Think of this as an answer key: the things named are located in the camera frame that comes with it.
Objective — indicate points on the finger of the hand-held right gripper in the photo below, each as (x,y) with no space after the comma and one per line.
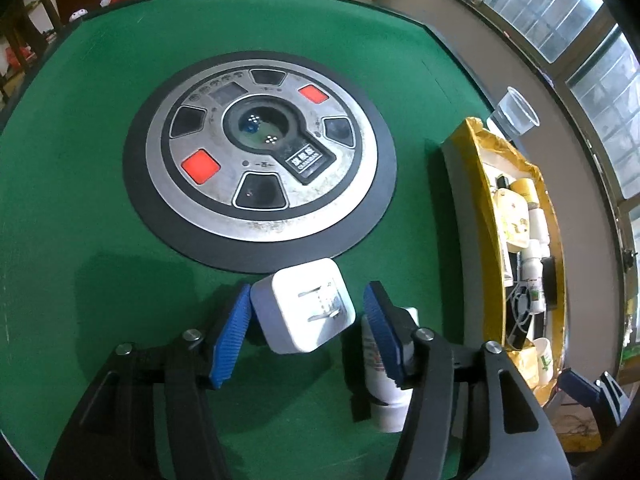
(577,385)
(612,402)

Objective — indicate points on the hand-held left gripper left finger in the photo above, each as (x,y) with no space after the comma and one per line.
(230,335)

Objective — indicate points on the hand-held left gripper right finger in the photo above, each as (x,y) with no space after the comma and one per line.
(385,335)

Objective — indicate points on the white bottle red print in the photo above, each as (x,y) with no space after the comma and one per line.
(385,400)

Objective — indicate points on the white plug charger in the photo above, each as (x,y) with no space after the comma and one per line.
(290,310)

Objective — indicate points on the white round plastic bottle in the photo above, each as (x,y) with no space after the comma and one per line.
(537,225)

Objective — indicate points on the tan printed box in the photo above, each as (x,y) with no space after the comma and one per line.
(512,220)

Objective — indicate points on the cardboard box yellow tape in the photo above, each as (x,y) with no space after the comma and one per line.
(477,140)

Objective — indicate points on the white bottle green print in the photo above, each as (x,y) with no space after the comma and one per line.
(542,360)

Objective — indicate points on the round grey control panel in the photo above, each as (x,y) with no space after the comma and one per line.
(210,220)

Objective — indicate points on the white spray bottle green label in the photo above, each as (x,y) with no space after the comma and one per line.
(532,270)

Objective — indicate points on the yellow capped bottle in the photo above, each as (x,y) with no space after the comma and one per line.
(522,188)

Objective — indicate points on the clear plastic cup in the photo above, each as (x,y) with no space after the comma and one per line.
(517,110)

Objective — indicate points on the window with metal grille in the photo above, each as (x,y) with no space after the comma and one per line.
(550,5)

